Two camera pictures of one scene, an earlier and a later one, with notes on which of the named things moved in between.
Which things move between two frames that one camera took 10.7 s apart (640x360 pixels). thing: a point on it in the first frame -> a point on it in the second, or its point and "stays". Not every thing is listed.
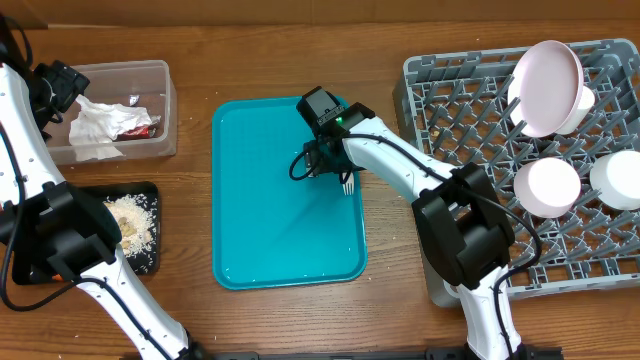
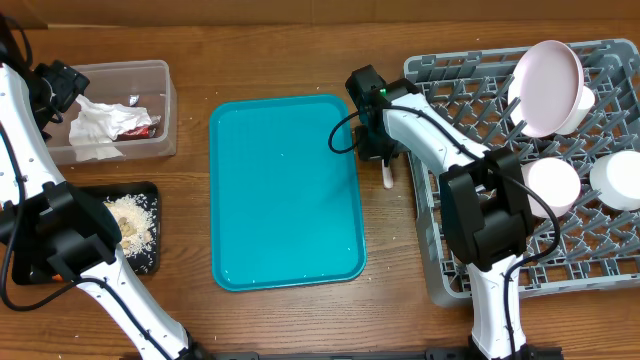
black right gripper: x=315 y=162 -> x=366 y=150
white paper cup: x=585 y=103 stays
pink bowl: x=547 y=187 stays
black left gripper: x=67 y=83 stays
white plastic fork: x=349 y=186 -> x=387 y=175
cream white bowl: x=615 y=179 stays
